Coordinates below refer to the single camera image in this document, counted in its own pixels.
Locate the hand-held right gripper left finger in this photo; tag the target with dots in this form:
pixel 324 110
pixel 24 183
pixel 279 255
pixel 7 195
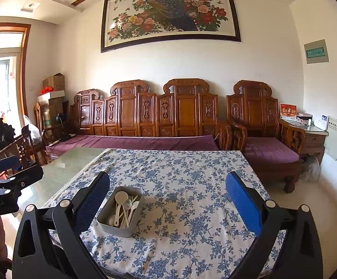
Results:
pixel 94 200

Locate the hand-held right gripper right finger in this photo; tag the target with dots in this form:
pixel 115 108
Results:
pixel 244 206

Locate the rectangular metal tray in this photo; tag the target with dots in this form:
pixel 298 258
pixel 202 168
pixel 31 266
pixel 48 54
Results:
pixel 107 213

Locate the large white plastic spoon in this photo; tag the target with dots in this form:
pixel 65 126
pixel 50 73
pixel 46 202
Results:
pixel 119 197

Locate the metal spoon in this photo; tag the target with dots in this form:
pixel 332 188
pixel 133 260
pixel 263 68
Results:
pixel 127 204

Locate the wooden chopstick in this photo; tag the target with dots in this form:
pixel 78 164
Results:
pixel 129 213

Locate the carved wooden dining chair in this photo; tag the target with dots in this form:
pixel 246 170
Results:
pixel 23 148

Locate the clear plastic bag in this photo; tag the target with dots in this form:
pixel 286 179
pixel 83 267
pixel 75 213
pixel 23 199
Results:
pixel 33 130

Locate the small black device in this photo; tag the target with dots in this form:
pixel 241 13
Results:
pixel 68 137

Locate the wooden chair with tall back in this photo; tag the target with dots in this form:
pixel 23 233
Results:
pixel 39 119

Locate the blue floral white tablecloth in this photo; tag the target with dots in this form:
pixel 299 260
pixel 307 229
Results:
pixel 186 186

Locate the purple armchair cushion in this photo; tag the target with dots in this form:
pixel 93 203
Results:
pixel 270 149

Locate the black desk lamp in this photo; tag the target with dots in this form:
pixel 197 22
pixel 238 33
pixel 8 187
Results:
pixel 59 122

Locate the purple sofa cushion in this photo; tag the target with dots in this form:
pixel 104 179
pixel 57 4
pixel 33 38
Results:
pixel 127 142

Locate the large tall cardboard box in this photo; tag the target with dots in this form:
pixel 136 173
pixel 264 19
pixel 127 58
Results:
pixel 53 112

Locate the flat white box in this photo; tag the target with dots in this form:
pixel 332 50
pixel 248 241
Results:
pixel 52 97

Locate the red decoration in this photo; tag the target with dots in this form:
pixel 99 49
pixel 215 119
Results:
pixel 47 90

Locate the long carved wooden sofa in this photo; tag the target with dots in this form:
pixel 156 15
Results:
pixel 127 113

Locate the wooden side table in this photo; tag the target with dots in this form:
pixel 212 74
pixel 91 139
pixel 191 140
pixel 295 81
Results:
pixel 314 142

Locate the carved wooden armchair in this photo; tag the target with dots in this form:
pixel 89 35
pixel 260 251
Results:
pixel 253 110

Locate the brown cardboard box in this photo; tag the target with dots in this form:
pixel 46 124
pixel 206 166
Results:
pixel 54 82

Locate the red desk calendar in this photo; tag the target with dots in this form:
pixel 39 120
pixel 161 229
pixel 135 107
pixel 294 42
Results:
pixel 288 112

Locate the tissue box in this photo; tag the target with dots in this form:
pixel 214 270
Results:
pixel 303 118

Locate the white electrical panel box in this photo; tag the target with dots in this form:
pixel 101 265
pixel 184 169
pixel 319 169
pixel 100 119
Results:
pixel 335 138

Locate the square ceiling fixture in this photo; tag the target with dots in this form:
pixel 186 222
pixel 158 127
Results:
pixel 31 6

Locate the framed peacock flower painting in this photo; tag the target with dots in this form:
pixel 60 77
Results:
pixel 168 17

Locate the wooden door frame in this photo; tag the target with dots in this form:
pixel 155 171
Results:
pixel 23 72

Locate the wall box with green window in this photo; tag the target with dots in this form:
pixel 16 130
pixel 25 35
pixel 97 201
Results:
pixel 316 51

